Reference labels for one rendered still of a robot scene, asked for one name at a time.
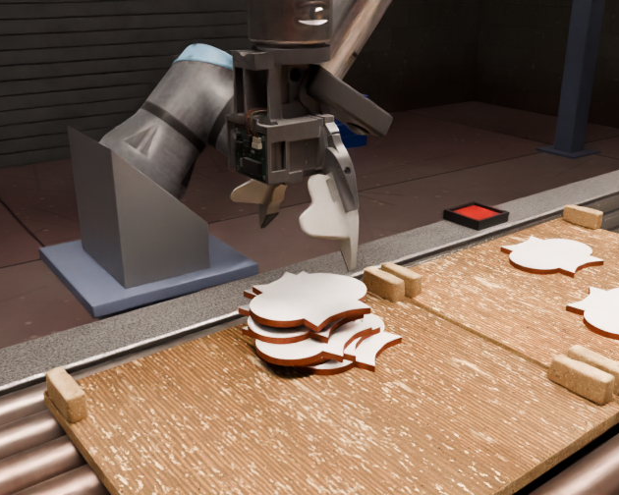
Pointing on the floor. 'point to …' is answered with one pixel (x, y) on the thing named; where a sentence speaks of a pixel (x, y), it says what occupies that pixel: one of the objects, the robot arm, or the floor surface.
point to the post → (578, 80)
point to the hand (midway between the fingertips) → (309, 247)
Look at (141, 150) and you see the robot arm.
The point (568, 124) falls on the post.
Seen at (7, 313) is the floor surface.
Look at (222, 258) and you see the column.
